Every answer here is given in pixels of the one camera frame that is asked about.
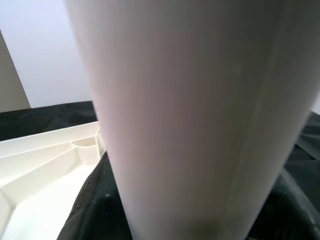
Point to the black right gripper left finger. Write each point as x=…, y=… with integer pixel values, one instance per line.
x=100, y=207

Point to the white plastic table leg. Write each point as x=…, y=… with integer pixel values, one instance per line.
x=187, y=100

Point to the white plastic children table top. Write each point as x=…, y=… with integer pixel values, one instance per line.
x=37, y=175

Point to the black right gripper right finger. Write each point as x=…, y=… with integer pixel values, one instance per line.
x=287, y=212

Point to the black tablecloth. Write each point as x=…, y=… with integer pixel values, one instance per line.
x=37, y=120

